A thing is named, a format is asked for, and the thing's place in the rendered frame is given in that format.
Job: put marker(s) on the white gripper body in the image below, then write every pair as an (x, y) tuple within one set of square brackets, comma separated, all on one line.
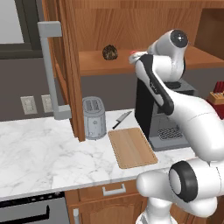
[(136, 59)]

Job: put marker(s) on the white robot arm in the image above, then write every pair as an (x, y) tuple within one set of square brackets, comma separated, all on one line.
[(201, 125)]

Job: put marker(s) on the red jam jar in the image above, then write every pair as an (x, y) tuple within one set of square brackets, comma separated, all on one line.
[(134, 52)]

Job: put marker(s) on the dark brown round bread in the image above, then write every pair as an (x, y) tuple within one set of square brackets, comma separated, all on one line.
[(110, 52)]

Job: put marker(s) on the wooden cabinet door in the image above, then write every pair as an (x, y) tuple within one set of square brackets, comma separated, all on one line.
[(68, 58), (210, 32)]

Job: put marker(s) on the wooden cutting board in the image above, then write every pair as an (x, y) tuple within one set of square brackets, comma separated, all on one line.
[(132, 147)]

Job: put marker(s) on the black coffee machine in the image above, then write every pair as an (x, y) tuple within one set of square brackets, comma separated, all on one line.
[(145, 113)]

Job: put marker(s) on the grey toaster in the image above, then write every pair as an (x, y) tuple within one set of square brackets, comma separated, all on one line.
[(94, 119)]

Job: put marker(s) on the knife block with red knives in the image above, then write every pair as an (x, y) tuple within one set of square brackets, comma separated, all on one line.
[(217, 97)]

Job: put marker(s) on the dark framed window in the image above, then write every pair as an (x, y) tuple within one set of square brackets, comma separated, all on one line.
[(14, 26)]

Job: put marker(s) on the wooden drawer front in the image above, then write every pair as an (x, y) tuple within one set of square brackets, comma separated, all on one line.
[(90, 192)]

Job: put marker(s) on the wooden base cupboard door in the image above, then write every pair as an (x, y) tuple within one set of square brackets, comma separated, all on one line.
[(110, 213)]

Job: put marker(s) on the grey dishwasher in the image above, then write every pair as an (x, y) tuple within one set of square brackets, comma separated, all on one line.
[(32, 208)]

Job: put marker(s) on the wooden wall cabinet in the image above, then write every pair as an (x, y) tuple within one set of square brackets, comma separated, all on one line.
[(116, 26)]

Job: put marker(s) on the white wall outlet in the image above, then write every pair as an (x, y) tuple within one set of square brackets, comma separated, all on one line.
[(46, 103), (29, 105)]

